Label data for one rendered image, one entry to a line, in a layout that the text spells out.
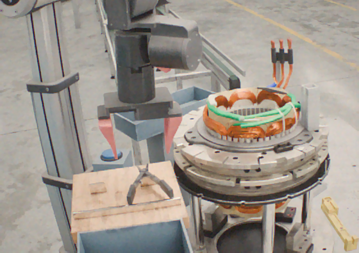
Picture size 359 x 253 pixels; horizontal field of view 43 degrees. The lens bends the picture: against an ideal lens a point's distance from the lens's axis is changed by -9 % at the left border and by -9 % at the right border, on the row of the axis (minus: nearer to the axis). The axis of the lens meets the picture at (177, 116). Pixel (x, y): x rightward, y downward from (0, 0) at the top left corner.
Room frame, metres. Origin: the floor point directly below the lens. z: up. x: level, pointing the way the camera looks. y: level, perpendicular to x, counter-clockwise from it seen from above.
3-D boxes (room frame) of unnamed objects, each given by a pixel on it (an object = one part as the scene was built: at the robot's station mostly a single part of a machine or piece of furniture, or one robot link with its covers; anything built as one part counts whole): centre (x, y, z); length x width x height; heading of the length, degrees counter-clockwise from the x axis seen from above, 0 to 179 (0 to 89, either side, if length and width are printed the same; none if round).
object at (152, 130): (1.14, 0.02, 0.92); 0.25 x 0.11 x 0.28; 123
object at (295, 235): (0.80, -0.23, 0.85); 0.06 x 0.04 x 0.05; 143
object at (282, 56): (0.97, -0.23, 1.21); 0.04 x 0.04 x 0.03; 11
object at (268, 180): (0.74, -0.14, 1.05); 0.09 x 0.04 x 0.01; 101
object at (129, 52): (0.70, 0.05, 1.32); 0.07 x 0.06 x 0.07; 62
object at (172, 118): (0.71, 0.03, 1.19); 0.07 x 0.07 x 0.09; 8
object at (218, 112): (0.85, -0.08, 1.15); 0.15 x 0.04 x 0.02; 11
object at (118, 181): (0.72, 0.11, 1.05); 0.20 x 0.19 x 0.02; 7
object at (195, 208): (0.88, -0.02, 0.91); 0.02 x 0.02 x 0.21
